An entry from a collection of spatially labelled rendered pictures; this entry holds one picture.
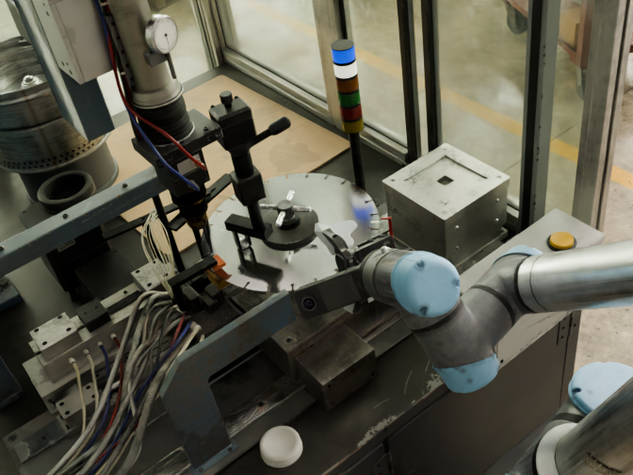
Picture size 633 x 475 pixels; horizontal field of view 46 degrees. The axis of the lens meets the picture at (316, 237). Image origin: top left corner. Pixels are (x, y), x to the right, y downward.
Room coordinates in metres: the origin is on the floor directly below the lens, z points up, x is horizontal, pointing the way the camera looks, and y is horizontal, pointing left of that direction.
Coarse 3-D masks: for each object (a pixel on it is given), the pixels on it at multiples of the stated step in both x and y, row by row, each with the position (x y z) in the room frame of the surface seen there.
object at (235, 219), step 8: (248, 208) 1.00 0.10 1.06; (256, 208) 0.99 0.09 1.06; (232, 216) 1.04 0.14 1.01; (240, 216) 1.04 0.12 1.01; (256, 216) 0.99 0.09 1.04; (232, 224) 1.02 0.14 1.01; (240, 224) 1.01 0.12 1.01; (248, 224) 1.01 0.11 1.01; (256, 224) 0.99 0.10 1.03; (264, 224) 1.00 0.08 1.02; (232, 232) 1.03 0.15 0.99; (240, 232) 1.01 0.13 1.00; (248, 232) 1.00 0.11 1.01; (256, 232) 0.99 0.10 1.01; (264, 232) 0.98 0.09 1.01; (272, 232) 1.00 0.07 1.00; (248, 240) 1.02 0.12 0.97; (240, 248) 1.02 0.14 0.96
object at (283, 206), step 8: (288, 200) 1.07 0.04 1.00; (264, 208) 1.07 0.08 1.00; (272, 208) 1.07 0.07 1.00; (280, 208) 1.05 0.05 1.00; (288, 208) 1.05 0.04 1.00; (296, 208) 1.05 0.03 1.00; (304, 208) 1.05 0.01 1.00; (280, 216) 1.04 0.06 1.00; (288, 216) 1.05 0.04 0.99; (280, 224) 1.02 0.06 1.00
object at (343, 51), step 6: (336, 42) 1.33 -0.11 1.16; (342, 42) 1.33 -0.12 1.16; (348, 42) 1.32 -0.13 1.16; (336, 48) 1.31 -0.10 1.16; (342, 48) 1.30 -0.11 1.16; (348, 48) 1.30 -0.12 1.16; (336, 54) 1.30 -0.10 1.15; (342, 54) 1.30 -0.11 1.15; (348, 54) 1.30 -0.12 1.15; (354, 54) 1.31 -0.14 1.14; (336, 60) 1.30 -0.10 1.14; (342, 60) 1.30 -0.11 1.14; (348, 60) 1.30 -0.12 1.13
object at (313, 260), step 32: (288, 192) 1.17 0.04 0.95; (320, 192) 1.15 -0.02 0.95; (352, 192) 1.13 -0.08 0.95; (224, 224) 1.10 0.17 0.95; (224, 256) 1.01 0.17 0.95; (256, 256) 1.00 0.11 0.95; (288, 256) 0.98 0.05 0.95; (320, 256) 0.97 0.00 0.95; (256, 288) 0.92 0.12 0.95; (288, 288) 0.90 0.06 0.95
